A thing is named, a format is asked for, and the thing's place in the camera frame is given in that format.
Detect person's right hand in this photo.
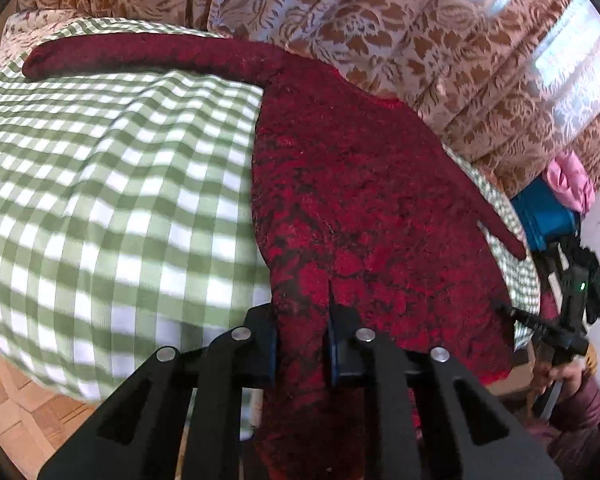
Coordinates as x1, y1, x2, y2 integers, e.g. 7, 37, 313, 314
549, 360, 588, 401

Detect green white checked cloth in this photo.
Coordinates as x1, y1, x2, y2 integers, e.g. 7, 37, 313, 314
0, 16, 542, 406

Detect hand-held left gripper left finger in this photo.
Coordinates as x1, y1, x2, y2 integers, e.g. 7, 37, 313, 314
37, 305, 279, 480

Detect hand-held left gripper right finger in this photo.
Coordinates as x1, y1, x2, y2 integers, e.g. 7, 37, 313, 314
327, 306, 564, 480

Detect pink cloth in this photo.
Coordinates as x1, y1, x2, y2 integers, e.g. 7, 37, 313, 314
546, 152, 596, 214

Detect brown floral curtain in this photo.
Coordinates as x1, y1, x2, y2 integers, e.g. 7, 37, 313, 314
15, 0, 600, 198

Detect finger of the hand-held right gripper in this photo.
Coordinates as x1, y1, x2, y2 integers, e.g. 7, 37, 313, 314
492, 299, 551, 342

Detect white floral cloth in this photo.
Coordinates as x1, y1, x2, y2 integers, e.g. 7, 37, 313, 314
0, 10, 83, 86

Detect blue bag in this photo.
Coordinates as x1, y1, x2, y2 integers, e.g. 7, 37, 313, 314
510, 191, 582, 252

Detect red black patterned sweater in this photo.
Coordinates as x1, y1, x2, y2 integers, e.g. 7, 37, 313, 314
22, 35, 528, 480

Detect person's right forearm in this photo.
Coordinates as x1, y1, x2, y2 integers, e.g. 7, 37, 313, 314
527, 371, 600, 461

